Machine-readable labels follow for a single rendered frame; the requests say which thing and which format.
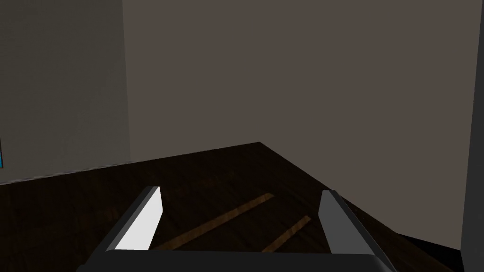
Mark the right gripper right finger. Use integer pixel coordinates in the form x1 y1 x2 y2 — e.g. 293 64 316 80
318 189 384 255

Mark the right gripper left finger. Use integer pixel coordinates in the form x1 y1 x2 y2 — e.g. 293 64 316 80
105 185 164 252

